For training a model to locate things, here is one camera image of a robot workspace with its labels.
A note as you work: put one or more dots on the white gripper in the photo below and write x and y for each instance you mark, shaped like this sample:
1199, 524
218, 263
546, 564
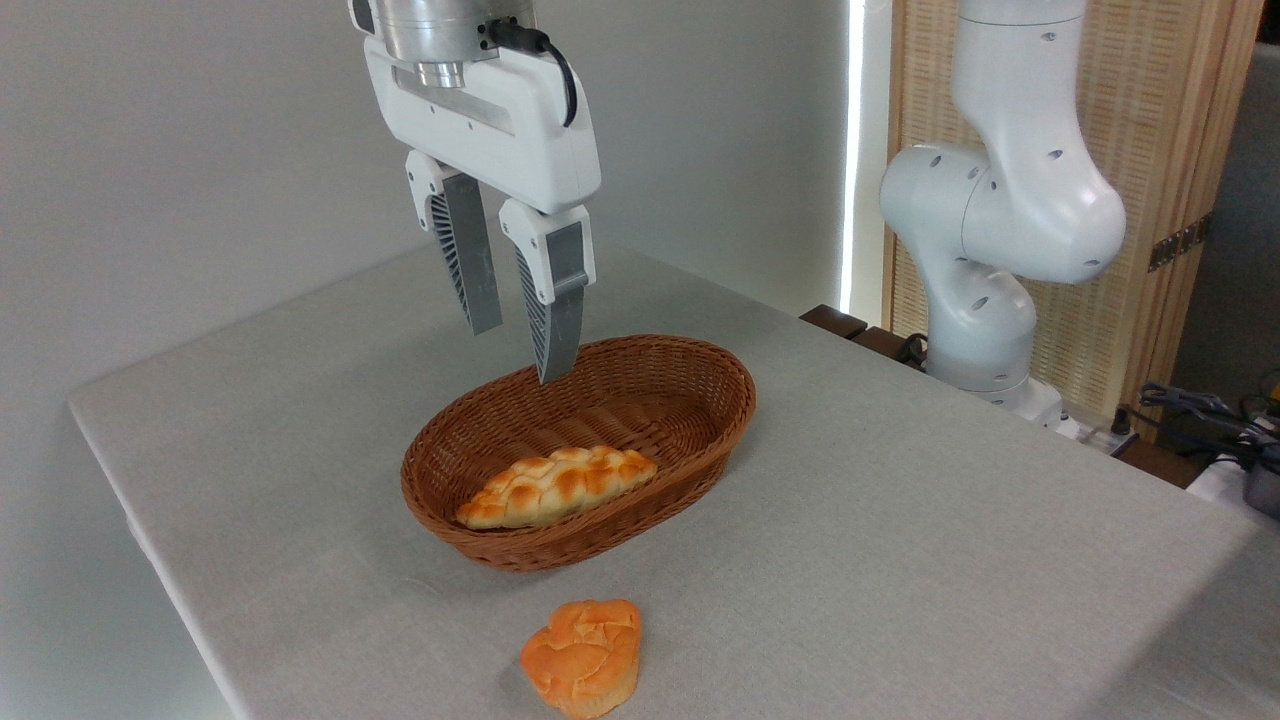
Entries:
500, 130

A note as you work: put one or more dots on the long braided bread loaf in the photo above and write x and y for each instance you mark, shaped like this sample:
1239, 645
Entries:
560, 485

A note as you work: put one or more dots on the round orange bread roll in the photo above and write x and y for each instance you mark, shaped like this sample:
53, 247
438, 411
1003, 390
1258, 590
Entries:
585, 655

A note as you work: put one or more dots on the brown oval wicker basket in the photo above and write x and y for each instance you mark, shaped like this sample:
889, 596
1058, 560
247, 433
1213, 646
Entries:
660, 400

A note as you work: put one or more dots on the dark brown wooden block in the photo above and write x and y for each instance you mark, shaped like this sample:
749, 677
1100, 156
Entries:
832, 320
885, 345

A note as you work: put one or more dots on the grey tablecloth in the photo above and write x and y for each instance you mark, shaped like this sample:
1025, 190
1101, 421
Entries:
900, 500

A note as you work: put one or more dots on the white power strip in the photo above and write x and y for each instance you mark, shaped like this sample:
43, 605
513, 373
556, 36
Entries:
1095, 437

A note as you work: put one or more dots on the bamboo folding screen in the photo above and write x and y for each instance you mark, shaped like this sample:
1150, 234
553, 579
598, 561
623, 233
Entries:
1150, 100

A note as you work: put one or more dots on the metal screen hinge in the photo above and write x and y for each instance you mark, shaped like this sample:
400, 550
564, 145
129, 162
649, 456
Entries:
1180, 243

